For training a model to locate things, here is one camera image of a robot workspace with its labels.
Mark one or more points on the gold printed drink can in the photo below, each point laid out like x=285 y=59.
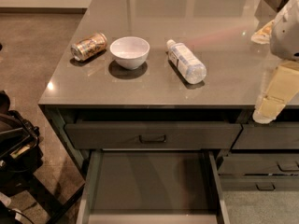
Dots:
x=88 y=47

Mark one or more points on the grey middle right drawer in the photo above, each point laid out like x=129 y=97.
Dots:
x=259 y=164

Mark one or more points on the open grey middle drawer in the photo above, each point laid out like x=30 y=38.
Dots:
x=152 y=187

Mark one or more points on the white ceramic bowl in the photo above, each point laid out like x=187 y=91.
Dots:
x=130 y=52

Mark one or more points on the black equipment cart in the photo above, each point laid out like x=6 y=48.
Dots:
x=19 y=152

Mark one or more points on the clear blue plastic water bottle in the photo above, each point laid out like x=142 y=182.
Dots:
x=186 y=62

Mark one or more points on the snack bag on counter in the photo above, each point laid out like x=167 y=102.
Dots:
x=262 y=36

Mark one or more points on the grey top left drawer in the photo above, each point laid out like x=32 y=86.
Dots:
x=152 y=134

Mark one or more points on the grey bottom right drawer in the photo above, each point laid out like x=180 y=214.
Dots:
x=260 y=183

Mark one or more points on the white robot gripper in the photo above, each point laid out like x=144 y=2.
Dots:
x=287 y=34

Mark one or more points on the grey cabinet counter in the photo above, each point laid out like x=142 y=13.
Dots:
x=217 y=32

